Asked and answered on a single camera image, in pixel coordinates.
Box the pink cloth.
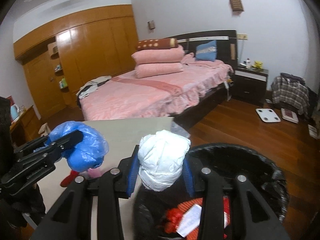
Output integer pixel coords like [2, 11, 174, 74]
[87, 167, 103, 179]

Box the blue cushion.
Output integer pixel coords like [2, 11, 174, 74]
[195, 40, 217, 62]

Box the wooden desk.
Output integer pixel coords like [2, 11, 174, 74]
[10, 106, 41, 147]

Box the white bottle on nightstand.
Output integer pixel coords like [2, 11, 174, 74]
[246, 58, 251, 69]

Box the plaid clothes pile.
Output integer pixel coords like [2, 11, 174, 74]
[271, 73, 309, 115]

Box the lower pink pillow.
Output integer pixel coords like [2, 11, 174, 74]
[135, 62, 183, 79]

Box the clothes pile on bed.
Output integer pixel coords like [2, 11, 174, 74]
[76, 76, 112, 100]

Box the wall lamp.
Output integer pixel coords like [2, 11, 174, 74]
[148, 21, 156, 30]
[229, 0, 244, 12]

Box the white paper ball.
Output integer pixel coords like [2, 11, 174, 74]
[138, 130, 191, 192]

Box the black trash bin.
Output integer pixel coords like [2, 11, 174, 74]
[133, 143, 289, 239]

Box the brown dotted bolster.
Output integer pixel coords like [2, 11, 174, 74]
[136, 38, 178, 51]

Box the blue plastic bag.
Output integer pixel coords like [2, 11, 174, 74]
[44, 121, 109, 172]

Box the wooden wardrobe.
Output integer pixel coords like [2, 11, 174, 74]
[13, 4, 138, 119]

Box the red cloth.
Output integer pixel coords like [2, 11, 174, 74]
[60, 170, 79, 188]

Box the black headboard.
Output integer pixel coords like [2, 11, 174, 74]
[172, 30, 238, 69]

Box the small white stool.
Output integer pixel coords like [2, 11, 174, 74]
[38, 123, 51, 137]

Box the wall lamp right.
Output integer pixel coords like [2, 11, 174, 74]
[229, 0, 244, 12]

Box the black nightstand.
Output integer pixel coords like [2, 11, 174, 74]
[231, 66, 268, 107]

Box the white bathroom scale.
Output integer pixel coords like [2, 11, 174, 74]
[255, 108, 281, 123]

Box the yellow toy on nightstand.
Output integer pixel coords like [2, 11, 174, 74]
[252, 61, 263, 71]

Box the red box on desk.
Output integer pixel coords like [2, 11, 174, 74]
[7, 96, 14, 106]

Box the light blue kettle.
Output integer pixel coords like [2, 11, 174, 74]
[10, 104, 20, 121]

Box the orange trash in bin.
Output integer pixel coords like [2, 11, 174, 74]
[163, 195, 231, 239]

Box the pink bed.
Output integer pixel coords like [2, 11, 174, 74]
[79, 53, 233, 129]

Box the wall lamp left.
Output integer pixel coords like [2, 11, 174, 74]
[148, 21, 156, 30]

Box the framed picture on floor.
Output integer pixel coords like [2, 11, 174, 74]
[280, 108, 299, 124]

